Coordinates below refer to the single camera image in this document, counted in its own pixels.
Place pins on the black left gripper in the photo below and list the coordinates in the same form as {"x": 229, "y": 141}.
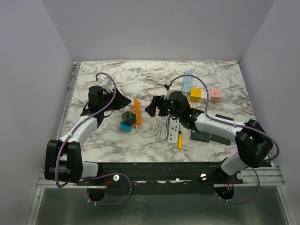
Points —
{"x": 120, "y": 101}

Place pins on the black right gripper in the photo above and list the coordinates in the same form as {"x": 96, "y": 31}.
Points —
{"x": 157, "y": 100}

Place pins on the orange power strip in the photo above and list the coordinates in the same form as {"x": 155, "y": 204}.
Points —
{"x": 135, "y": 108}

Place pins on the dark green plug adapter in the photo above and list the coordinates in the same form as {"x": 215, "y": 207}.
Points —
{"x": 128, "y": 118}

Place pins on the teal blue plug block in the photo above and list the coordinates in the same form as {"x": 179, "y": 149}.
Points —
{"x": 125, "y": 128}

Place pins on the white green usb charger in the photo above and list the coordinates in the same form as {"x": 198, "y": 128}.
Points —
{"x": 173, "y": 133}

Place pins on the light blue power strip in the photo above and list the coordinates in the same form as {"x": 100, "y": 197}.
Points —
{"x": 187, "y": 83}

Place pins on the yellow cube socket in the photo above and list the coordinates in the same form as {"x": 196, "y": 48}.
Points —
{"x": 195, "y": 95}

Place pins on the white tiger cube socket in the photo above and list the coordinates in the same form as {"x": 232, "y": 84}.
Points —
{"x": 204, "y": 97}

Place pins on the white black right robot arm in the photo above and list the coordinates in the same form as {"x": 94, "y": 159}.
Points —
{"x": 252, "y": 143}

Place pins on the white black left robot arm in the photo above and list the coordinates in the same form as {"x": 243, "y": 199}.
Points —
{"x": 72, "y": 145}

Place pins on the black block under box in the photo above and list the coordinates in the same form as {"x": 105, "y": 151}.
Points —
{"x": 200, "y": 136}

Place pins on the black flat block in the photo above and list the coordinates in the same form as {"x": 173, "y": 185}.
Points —
{"x": 220, "y": 136}

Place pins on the yellow handled screwdriver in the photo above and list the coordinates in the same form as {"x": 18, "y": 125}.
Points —
{"x": 180, "y": 140}

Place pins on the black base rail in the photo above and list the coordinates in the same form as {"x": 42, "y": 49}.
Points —
{"x": 150, "y": 178}

